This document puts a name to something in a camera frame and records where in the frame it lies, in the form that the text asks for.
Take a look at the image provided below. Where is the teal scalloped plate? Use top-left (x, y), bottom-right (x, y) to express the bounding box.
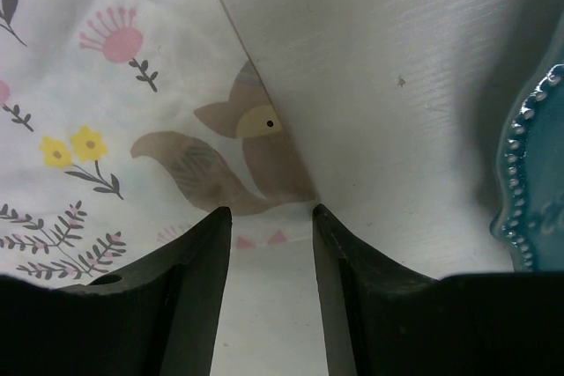
top-left (490, 25), bottom-right (563, 272)

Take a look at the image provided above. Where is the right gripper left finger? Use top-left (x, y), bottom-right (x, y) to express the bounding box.
top-left (1, 207), bottom-right (232, 375)

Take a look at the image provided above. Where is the floral animal print cloth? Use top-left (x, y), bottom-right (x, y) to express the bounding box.
top-left (1, 0), bottom-right (315, 287)

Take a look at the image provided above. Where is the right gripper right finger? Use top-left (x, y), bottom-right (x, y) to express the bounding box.
top-left (312, 205), bottom-right (563, 375)

